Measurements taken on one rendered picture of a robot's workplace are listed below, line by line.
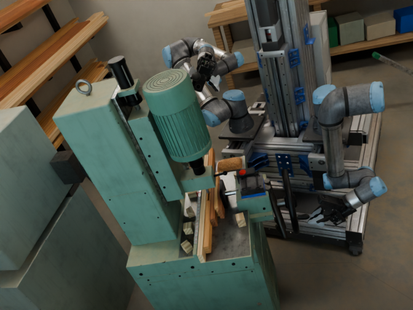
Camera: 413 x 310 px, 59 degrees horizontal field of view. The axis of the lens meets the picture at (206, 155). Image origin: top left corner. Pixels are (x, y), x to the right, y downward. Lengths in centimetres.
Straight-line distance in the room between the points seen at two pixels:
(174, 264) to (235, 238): 33
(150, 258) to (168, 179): 38
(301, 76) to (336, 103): 61
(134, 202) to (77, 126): 40
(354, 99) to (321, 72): 86
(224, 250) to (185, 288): 41
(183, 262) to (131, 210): 32
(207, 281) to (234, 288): 13
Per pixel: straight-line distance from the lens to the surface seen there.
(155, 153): 140
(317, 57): 226
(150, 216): 158
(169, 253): 165
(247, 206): 153
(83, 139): 138
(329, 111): 148
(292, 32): 195
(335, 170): 166
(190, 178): 151
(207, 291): 179
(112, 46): 518
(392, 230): 259
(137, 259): 170
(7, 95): 332
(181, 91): 124
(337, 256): 246
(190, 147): 135
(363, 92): 148
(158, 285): 178
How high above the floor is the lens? 201
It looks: 36 degrees down
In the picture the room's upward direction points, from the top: 20 degrees counter-clockwise
